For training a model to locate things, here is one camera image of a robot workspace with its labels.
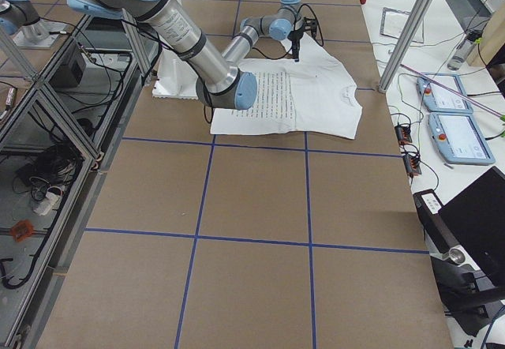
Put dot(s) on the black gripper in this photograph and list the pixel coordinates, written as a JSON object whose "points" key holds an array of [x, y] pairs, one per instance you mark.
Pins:
{"points": [[296, 41]]}

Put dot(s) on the white long-sleeve printed shirt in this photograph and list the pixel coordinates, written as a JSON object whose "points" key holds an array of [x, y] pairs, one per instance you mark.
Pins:
{"points": [[315, 94]]}

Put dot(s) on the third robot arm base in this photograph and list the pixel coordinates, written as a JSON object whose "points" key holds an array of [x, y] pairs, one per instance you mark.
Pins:
{"points": [[20, 19]]}

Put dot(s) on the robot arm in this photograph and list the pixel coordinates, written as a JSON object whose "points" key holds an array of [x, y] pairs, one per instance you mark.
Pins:
{"points": [[292, 20], [221, 83]]}

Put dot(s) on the framed paper sheet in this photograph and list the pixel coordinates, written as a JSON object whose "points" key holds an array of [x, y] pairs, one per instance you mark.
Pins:
{"points": [[393, 21]]}

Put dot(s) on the orange black connector block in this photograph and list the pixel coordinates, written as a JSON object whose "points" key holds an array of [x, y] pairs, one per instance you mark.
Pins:
{"points": [[403, 135]]}

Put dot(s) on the far blue teach pendant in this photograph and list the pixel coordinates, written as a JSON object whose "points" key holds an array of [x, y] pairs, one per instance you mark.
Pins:
{"points": [[438, 99]]}

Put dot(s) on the blue teach pendant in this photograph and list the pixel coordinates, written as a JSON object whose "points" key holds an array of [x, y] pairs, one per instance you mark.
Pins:
{"points": [[438, 99], [459, 140]]}

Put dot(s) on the clear water bottle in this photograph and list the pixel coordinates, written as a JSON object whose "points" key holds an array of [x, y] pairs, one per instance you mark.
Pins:
{"points": [[472, 38]]}

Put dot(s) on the near blue teach pendant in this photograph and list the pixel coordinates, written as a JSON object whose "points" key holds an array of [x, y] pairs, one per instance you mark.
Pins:
{"points": [[459, 140]]}

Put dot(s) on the black box with label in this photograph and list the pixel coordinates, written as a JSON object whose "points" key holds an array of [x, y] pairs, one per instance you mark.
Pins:
{"points": [[427, 204]]}

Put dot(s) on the black monitor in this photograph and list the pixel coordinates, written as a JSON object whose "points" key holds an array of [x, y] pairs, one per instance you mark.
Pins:
{"points": [[475, 217]]}

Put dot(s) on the white power strip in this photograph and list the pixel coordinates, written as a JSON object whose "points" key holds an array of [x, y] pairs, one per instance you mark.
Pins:
{"points": [[44, 206]]}

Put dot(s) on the aluminium frame post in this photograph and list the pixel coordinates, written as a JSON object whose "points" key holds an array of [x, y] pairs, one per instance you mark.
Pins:
{"points": [[413, 22]]}

